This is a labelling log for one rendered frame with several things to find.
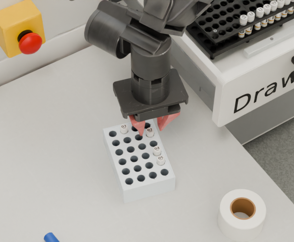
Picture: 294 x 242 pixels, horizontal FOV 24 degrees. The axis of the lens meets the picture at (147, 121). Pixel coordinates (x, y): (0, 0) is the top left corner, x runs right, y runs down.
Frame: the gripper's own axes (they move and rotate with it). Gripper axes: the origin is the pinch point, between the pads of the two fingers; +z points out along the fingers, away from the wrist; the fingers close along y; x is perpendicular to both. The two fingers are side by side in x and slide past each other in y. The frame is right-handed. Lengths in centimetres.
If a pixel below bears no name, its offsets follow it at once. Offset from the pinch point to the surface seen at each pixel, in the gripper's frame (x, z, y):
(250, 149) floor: -42, 81, -45
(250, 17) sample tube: -9.4, -9.8, -19.9
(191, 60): -6.5, -6.1, -9.0
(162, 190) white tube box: 9.3, 4.5, 0.9
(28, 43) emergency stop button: -16.7, -7.4, 15.5
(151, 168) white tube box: 6.6, 1.6, 1.8
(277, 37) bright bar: -9.4, -3.7, -25.7
